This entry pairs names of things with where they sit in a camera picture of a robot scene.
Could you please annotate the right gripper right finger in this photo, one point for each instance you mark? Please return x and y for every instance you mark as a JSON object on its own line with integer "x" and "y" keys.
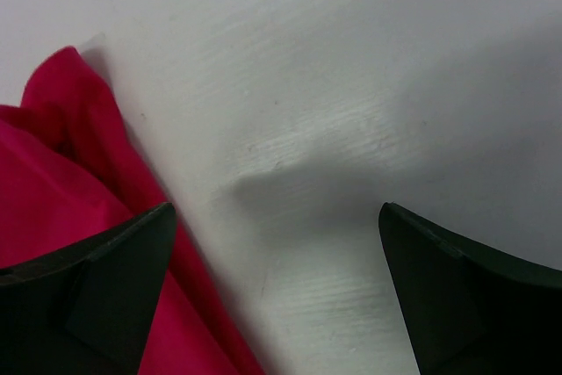
{"x": 470, "y": 308}

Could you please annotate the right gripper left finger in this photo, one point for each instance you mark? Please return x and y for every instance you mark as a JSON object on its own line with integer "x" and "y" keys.
{"x": 87, "y": 308}

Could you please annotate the crimson red t-shirt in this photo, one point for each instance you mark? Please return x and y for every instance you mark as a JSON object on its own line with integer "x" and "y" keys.
{"x": 68, "y": 172}

